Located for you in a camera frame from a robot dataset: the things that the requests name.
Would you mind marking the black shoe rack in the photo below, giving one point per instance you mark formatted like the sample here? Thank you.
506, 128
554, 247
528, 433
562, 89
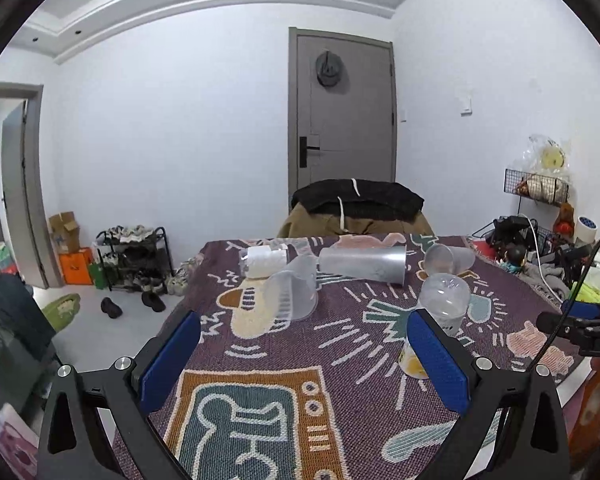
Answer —
164, 255

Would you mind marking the black door lock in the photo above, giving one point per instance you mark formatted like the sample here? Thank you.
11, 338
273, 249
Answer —
304, 151

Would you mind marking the white light switch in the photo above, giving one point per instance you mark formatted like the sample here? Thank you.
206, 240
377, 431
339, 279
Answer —
466, 104

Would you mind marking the orange box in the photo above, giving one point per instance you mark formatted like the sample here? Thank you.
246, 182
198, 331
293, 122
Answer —
75, 267

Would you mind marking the grey hat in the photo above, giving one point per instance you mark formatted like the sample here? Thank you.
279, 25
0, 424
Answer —
330, 71

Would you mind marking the small yellow print cup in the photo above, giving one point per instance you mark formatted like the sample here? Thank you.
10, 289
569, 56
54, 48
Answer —
411, 364

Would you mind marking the clear plastic cup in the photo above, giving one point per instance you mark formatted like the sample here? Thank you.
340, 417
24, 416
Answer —
444, 302
450, 257
292, 295

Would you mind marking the clear plastic bag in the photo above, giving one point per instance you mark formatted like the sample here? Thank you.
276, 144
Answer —
550, 155

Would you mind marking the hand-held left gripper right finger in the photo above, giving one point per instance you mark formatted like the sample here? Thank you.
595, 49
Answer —
437, 360

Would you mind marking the green slipper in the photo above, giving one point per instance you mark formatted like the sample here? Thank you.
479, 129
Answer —
60, 311

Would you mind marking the white tape roll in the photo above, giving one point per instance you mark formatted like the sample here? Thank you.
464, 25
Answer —
585, 232

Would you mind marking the cardboard box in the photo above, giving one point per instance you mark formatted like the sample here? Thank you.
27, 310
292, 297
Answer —
64, 232

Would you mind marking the brown plush toy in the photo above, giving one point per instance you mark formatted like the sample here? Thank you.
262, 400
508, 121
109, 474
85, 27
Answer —
564, 219

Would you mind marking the pile of shoes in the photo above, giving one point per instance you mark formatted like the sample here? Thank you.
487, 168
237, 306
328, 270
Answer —
130, 234

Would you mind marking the tall translucent plastic cup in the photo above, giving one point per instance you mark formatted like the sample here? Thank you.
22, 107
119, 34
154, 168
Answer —
365, 264

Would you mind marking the black jacket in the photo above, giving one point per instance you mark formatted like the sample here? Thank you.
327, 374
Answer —
375, 200

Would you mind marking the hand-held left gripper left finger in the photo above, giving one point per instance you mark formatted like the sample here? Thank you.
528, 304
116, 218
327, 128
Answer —
172, 360

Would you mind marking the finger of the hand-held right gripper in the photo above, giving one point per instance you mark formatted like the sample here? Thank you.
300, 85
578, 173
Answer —
555, 322
582, 308

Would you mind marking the open grey door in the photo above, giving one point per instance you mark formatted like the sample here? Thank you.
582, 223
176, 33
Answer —
22, 195

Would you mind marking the wrapped toilet paper roll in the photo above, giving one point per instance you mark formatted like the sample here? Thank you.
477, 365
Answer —
262, 261

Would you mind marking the green bag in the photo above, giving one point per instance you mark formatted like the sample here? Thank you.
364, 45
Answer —
99, 275

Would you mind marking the black slipper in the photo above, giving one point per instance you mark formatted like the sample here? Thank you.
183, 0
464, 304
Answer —
153, 301
111, 307

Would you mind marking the white sneakers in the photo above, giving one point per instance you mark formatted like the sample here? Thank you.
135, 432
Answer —
180, 282

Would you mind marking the yellow green packet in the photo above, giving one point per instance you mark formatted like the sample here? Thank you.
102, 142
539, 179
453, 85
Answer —
595, 294

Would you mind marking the dark grey clothing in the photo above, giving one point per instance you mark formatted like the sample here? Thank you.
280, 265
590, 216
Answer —
10, 325

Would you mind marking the pink paper bag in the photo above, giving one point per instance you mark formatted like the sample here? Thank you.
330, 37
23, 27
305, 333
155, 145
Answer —
10, 440

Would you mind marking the printed purple blanket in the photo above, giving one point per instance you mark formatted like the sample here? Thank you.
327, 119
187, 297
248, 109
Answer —
330, 350

